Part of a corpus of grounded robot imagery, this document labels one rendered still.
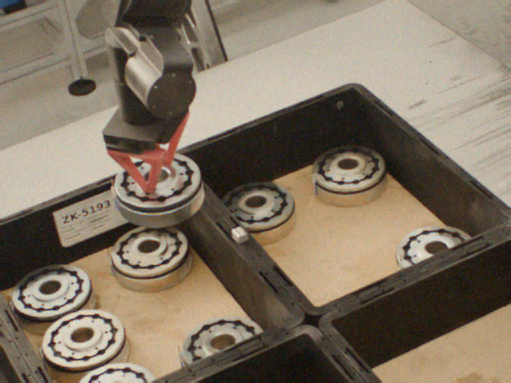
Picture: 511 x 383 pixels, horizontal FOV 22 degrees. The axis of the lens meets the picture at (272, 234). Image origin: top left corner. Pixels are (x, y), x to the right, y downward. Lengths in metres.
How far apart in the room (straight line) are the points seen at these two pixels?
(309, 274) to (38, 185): 0.64
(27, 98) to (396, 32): 1.60
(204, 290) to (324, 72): 0.74
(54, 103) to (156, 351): 2.17
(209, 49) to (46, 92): 1.32
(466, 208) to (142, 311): 0.43
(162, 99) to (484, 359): 0.50
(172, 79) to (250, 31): 2.55
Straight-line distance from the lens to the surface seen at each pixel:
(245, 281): 1.59
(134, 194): 1.53
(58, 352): 1.60
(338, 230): 1.74
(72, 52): 3.67
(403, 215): 1.76
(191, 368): 1.43
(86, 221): 1.74
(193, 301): 1.67
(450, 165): 1.68
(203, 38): 2.52
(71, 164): 2.19
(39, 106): 3.73
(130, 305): 1.68
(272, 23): 3.92
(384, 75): 2.30
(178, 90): 1.35
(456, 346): 1.57
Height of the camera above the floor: 1.92
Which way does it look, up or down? 38 degrees down
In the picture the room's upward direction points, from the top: 8 degrees counter-clockwise
